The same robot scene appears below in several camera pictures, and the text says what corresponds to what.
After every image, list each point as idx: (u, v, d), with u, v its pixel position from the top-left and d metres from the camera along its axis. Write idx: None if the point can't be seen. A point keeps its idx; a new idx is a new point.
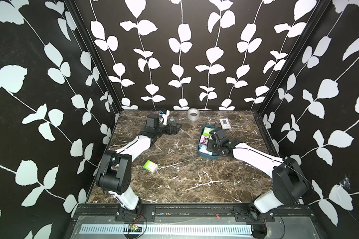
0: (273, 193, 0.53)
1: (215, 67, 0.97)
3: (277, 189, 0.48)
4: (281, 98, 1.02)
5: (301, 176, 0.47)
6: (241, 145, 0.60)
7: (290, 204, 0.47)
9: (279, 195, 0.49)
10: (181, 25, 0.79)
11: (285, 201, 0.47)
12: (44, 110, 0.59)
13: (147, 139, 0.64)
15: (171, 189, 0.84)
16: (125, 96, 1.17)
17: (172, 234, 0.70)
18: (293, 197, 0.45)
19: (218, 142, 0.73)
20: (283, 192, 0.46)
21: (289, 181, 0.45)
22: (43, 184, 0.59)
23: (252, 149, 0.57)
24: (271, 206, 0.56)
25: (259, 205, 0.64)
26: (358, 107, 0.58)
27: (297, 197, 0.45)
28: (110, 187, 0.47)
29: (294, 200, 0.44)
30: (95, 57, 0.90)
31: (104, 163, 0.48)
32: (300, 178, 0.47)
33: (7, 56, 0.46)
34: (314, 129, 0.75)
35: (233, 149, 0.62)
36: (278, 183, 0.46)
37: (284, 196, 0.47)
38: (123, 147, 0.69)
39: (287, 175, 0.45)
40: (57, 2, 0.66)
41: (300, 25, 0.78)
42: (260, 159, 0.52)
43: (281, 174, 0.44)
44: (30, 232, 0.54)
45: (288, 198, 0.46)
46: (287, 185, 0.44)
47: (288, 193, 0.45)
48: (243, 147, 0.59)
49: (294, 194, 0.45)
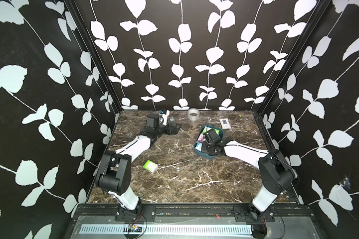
0: (263, 184, 0.56)
1: (215, 67, 0.97)
3: (265, 179, 0.51)
4: (281, 98, 1.02)
5: (286, 165, 0.50)
6: (231, 142, 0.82)
7: (279, 193, 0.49)
9: (268, 185, 0.51)
10: (180, 25, 0.79)
11: (274, 190, 0.49)
12: (44, 110, 0.59)
13: (147, 139, 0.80)
15: (171, 189, 0.84)
16: (125, 96, 1.17)
17: (172, 234, 0.70)
18: (280, 185, 0.47)
19: (211, 142, 0.77)
20: (270, 181, 0.49)
21: (274, 170, 0.48)
22: (43, 184, 0.59)
23: (240, 144, 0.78)
24: (268, 202, 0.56)
25: (258, 204, 0.64)
26: (357, 107, 0.58)
27: (284, 186, 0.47)
28: (110, 187, 0.47)
29: (281, 189, 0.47)
30: (95, 57, 0.90)
31: (104, 163, 0.48)
32: (285, 167, 0.49)
33: (7, 56, 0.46)
34: (314, 129, 0.75)
35: (225, 147, 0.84)
36: (265, 174, 0.49)
37: (271, 186, 0.50)
38: (123, 147, 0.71)
39: (271, 164, 0.48)
40: (57, 2, 0.66)
41: (300, 25, 0.78)
42: (249, 153, 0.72)
43: (267, 164, 0.48)
44: (30, 232, 0.54)
45: (275, 186, 0.48)
46: (273, 175, 0.47)
47: (274, 181, 0.47)
48: (233, 144, 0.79)
49: (280, 182, 0.47)
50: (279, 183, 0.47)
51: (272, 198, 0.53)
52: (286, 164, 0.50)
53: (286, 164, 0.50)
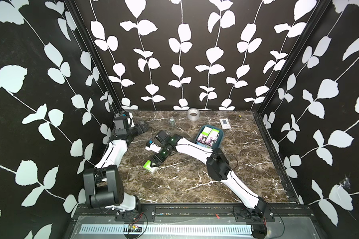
0: (210, 175, 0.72)
1: (215, 67, 0.97)
3: (211, 172, 0.65)
4: (281, 98, 1.02)
5: (222, 158, 0.66)
6: (182, 141, 0.71)
7: (221, 179, 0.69)
9: (213, 176, 0.66)
10: (180, 25, 0.79)
11: (218, 179, 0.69)
12: (44, 109, 0.59)
13: (122, 141, 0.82)
15: (171, 189, 0.84)
16: (125, 96, 1.17)
17: (171, 234, 0.70)
18: (221, 175, 0.63)
19: (162, 142, 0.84)
20: (215, 174, 0.64)
21: (216, 166, 0.61)
22: (43, 184, 0.59)
23: (190, 143, 0.69)
24: (244, 192, 0.65)
25: (247, 202, 0.68)
26: (357, 107, 0.58)
27: (223, 174, 0.63)
28: (106, 202, 0.44)
29: (222, 177, 0.65)
30: (95, 57, 0.90)
31: (89, 183, 0.44)
32: (222, 160, 0.66)
33: (6, 56, 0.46)
34: (314, 129, 0.75)
35: (177, 147, 0.73)
36: (211, 169, 0.63)
37: (215, 176, 0.65)
38: (103, 159, 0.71)
39: (214, 161, 0.60)
40: (57, 2, 0.66)
41: (300, 25, 0.78)
42: (197, 152, 0.65)
43: (211, 162, 0.59)
44: (30, 232, 0.54)
45: (218, 176, 0.64)
46: (216, 169, 0.61)
47: (217, 174, 0.63)
48: (183, 144, 0.70)
49: (220, 173, 0.63)
50: (220, 174, 0.62)
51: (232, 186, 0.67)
52: (223, 158, 0.64)
53: (223, 158, 0.64)
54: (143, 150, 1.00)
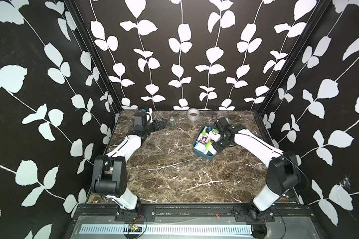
0: (266, 183, 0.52)
1: (215, 67, 0.97)
3: (269, 179, 0.50)
4: (281, 98, 1.02)
5: (297, 169, 0.49)
6: (244, 131, 0.61)
7: (278, 194, 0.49)
9: (270, 184, 0.51)
10: (180, 25, 0.79)
11: (276, 191, 0.49)
12: (44, 110, 0.59)
13: (137, 137, 0.63)
15: (171, 189, 0.84)
16: (125, 96, 1.17)
17: (172, 234, 0.70)
18: (283, 185, 0.47)
19: (221, 128, 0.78)
20: (274, 181, 0.48)
21: (282, 171, 0.47)
22: (43, 184, 0.59)
23: (254, 136, 0.57)
24: (269, 202, 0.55)
25: (258, 203, 0.65)
26: (357, 107, 0.58)
27: (287, 187, 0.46)
28: (107, 191, 0.46)
29: (283, 189, 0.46)
30: (95, 57, 0.90)
31: (97, 169, 0.46)
32: (295, 171, 0.48)
33: (7, 56, 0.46)
34: (314, 129, 0.75)
35: (235, 135, 0.63)
36: (272, 173, 0.48)
37: (275, 185, 0.49)
38: (114, 149, 0.53)
39: (282, 165, 0.46)
40: (57, 2, 0.66)
41: (300, 25, 0.78)
42: (261, 148, 0.53)
43: (276, 163, 0.46)
44: (30, 232, 0.54)
45: (278, 186, 0.48)
46: (280, 175, 0.46)
47: (279, 182, 0.47)
48: (245, 134, 0.59)
49: (284, 183, 0.47)
50: (283, 183, 0.47)
51: (273, 198, 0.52)
52: (296, 168, 0.49)
53: (296, 169, 0.49)
54: (143, 150, 1.00)
